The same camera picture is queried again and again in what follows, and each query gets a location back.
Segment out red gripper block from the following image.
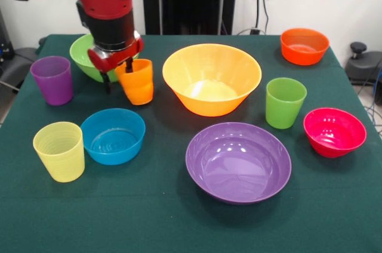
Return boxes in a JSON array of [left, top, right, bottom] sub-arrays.
[[87, 30, 144, 95]]

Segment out orange cup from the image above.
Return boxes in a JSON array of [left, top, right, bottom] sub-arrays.
[[115, 58, 155, 106]]

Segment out large yellow-orange bowl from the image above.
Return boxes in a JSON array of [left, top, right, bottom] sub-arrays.
[[162, 43, 263, 118]]

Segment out purple bowl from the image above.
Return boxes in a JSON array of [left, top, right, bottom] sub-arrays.
[[185, 121, 292, 206]]

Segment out green bowl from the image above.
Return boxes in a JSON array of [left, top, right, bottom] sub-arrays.
[[69, 33, 140, 84]]

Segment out purple cup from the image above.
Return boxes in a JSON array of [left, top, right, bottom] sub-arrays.
[[30, 55, 74, 107]]

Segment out blue bowl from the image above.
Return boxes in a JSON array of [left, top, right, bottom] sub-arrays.
[[80, 108, 147, 166]]

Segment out yellow cup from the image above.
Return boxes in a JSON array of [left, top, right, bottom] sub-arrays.
[[32, 121, 86, 183]]

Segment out dark grey stand base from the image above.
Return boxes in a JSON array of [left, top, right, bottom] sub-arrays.
[[345, 41, 382, 86], [0, 46, 41, 92]]

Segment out black electronic device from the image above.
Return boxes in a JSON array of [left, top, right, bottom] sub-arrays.
[[0, 8, 15, 67]]

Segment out dark green tablecloth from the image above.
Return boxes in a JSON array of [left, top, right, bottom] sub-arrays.
[[0, 33, 382, 253]]

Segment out green cup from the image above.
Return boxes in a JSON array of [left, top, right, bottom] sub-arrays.
[[265, 77, 308, 130]]

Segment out red-orange bowl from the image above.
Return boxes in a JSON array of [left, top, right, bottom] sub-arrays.
[[280, 27, 331, 66]]

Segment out pink bowl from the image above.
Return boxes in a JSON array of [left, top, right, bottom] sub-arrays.
[[303, 107, 368, 159]]

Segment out blue cable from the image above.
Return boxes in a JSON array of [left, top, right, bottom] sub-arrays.
[[365, 66, 382, 134]]

